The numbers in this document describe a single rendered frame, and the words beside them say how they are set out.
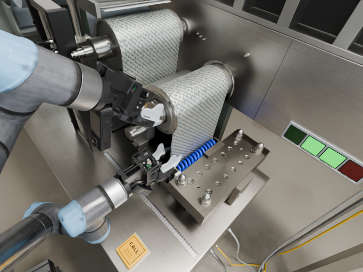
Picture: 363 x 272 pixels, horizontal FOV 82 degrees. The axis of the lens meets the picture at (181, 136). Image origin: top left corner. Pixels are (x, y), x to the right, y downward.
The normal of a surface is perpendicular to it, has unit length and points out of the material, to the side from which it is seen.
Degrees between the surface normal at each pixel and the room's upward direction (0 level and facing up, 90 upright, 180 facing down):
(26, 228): 48
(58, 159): 0
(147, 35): 59
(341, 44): 90
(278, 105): 90
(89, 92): 81
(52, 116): 0
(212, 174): 0
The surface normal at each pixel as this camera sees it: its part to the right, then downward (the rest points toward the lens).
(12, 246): 0.80, -0.60
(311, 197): 0.11, -0.68
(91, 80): 0.87, -0.19
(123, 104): -0.47, -0.09
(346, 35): -0.71, 0.46
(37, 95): 0.42, 0.85
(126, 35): 0.60, 0.00
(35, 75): 0.81, 0.35
